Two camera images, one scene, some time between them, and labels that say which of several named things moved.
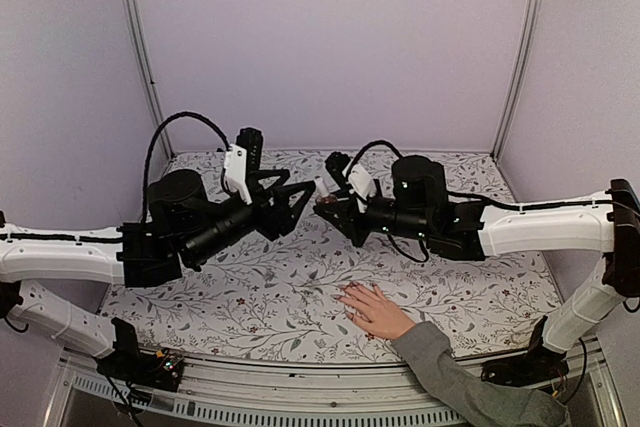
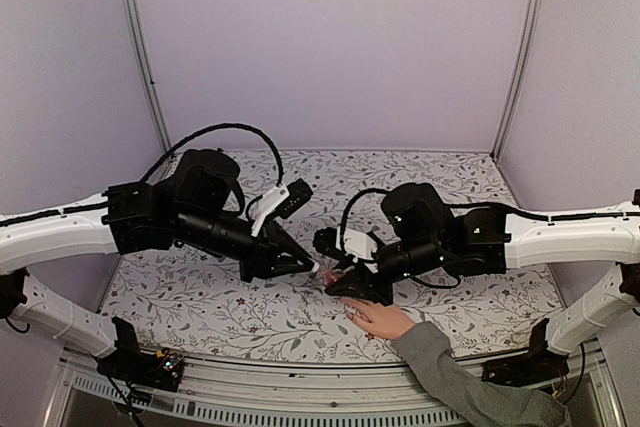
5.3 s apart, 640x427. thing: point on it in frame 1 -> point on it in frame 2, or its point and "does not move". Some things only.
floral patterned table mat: x=278 y=301 does not move
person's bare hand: x=378 y=314 does not move
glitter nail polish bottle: x=329 y=200 -> x=329 y=277
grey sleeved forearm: x=473 y=402 does not move
